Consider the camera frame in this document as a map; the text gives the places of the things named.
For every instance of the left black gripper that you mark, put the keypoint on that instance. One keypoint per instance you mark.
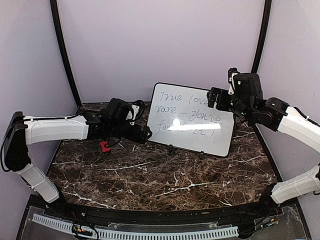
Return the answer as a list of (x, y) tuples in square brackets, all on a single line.
[(135, 137)]

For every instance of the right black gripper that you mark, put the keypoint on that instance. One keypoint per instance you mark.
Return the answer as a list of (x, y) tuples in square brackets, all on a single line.
[(214, 92)]

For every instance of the red whiteboard eraser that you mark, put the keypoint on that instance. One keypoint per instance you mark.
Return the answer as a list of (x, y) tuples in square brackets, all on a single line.
[(105, 148)]

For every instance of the white whiteboard black frame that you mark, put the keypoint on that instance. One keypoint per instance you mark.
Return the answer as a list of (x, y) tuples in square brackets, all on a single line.
[(179, 116)]

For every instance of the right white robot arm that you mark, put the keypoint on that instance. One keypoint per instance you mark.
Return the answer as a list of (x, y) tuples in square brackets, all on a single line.
[(245, 100)]

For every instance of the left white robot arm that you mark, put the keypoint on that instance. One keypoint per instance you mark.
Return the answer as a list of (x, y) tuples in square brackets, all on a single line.
[(117, 120)]

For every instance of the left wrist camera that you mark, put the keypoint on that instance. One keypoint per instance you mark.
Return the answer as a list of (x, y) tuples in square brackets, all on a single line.
[(136, 111)]

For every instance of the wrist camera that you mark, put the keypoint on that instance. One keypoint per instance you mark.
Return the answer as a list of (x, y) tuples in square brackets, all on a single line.
[(234, 84), (136, 111)]

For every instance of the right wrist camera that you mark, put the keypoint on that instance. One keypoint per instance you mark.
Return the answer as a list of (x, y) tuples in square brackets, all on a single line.
[(234, 84)]

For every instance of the right black frame post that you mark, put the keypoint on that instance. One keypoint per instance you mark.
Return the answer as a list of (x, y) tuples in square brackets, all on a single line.
[(262, 36)]

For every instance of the black frame post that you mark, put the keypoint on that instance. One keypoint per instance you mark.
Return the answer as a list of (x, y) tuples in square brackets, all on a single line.
[(63, 51), (262, 36)]

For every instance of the grey slotted cable duct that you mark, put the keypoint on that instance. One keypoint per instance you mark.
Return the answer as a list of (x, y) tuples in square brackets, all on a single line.
[(121, 231)]

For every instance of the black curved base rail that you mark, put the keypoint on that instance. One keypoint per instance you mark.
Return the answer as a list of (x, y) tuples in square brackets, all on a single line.
[(246, 216)]

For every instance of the left black frame post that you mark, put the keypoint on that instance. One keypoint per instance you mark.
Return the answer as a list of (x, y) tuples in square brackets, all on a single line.
[(63, 51)]

